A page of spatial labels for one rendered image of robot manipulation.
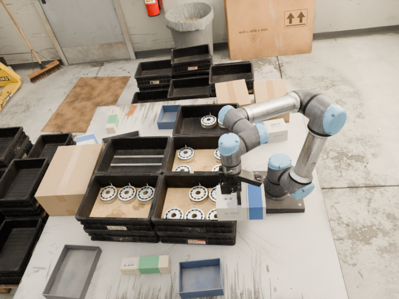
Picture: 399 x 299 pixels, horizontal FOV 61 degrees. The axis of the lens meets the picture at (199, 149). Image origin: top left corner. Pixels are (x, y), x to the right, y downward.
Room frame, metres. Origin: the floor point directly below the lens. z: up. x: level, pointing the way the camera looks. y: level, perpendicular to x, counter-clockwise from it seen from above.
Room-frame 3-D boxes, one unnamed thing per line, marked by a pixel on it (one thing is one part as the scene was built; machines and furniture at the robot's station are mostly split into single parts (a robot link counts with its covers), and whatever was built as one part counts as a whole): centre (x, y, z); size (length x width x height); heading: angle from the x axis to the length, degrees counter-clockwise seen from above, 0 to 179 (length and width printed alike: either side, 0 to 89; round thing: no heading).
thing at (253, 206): (0.84, -0.13, 1.09); 0.20 x 0.12 x 0.09; 79
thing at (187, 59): (3.10, -0.10, 0.37); 0.42 x 0.34 x 0.46; 79
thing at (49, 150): (2.18, 1.25, 0.31); 0.40 x 0.30 x 0.34; 169
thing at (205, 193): (1.12, 0.05, 0.86); 0.10 x 0.10 x 0.01
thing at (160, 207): (1.05, 0.07, 0.87); 0.40 x 0.30 x 0.11; 76
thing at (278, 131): (1.60, -0.48, 0.74); 0.20 x 0.12 x 0.09; 87
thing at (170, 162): (1.34, -0.01, 0.87); 0.40 x 0.30 x 0.11; 76
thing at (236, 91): (1.94, -0.30, 0.78); 0.30 x 0.22 x 0.16; 175
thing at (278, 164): (1.14, -0.39, 0.91); 0.13 x 0.12 x 0.14; 23
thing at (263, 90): (1.86, -0.56, 0.78); 0.30 x 0.22 x 0.16; 169
